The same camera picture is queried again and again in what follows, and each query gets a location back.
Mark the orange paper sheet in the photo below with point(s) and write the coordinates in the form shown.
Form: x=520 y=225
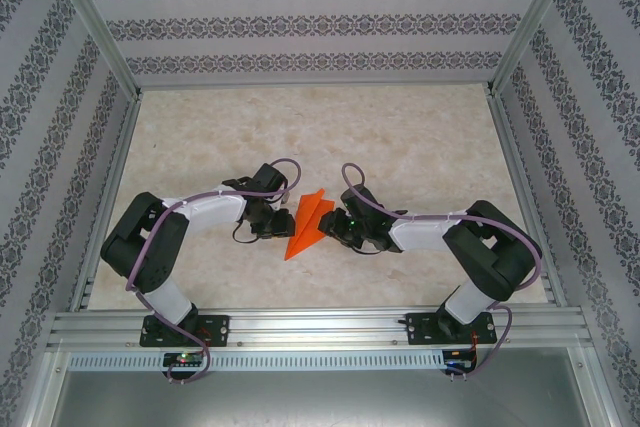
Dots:
x=305 y=232

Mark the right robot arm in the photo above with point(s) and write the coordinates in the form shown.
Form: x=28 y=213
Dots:
x=425 y=234

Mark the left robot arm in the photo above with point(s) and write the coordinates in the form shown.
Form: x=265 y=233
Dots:
x=215 y=212

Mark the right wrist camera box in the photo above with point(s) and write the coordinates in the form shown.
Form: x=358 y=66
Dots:
x=360 y=204

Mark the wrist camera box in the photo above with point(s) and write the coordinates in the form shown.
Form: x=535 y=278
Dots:
x=360 y=204
x=269 y=179

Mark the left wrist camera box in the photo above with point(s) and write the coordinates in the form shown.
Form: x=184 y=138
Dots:
x=269 y=179

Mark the aluminium mounting rail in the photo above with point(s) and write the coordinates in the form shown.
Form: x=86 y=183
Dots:
x=320 y=327

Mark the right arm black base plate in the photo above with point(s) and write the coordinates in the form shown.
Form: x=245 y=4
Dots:
x=417 y=329

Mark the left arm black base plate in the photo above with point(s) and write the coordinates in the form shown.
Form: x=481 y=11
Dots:
x=217 y=329

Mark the aluminium side rail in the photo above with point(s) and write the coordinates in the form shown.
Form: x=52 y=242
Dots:
x=525 y=197
x=107 y=197

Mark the aluminium frame post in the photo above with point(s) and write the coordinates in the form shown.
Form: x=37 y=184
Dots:
x=99 y=27
x=530 y=22

